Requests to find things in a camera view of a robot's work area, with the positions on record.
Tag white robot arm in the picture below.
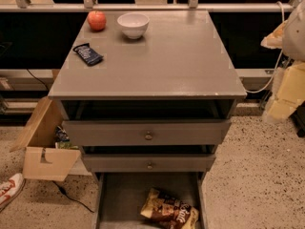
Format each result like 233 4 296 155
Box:
261 1 305 123

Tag grey top drawer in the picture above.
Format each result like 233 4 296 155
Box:
63 119 231 146

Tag grey wooden drawer cabinet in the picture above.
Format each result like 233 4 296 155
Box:
48 10 248 229

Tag grey middle drawer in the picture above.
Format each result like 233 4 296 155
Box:
82 154 215 173

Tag grey open bottom drawer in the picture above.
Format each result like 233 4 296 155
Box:
91 173 209 229

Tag brown chip bag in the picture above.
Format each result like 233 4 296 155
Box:
140 188 199 229

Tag open cardboard box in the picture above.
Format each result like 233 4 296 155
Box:
10 96 80 181

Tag white hanging cable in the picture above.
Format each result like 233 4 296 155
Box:
244 1 286 94

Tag red apple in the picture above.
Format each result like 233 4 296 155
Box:
87 10 107 31

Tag dark blue snack packet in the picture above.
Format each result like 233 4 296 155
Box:
72 43 103 67

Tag red and white sneaker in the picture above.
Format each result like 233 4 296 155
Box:
0 173 25 211

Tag green snack packets in box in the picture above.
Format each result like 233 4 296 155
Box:
55 126 78 150

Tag metal railing bar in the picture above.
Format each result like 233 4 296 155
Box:
0 3 294 12

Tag white ceramic bowl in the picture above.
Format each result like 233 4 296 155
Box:
117 12 150 39

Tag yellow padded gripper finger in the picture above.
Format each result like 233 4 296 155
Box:
262 61 305 122
260 21 287 50

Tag black cable on floor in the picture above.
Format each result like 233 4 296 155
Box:
51 180 95 214

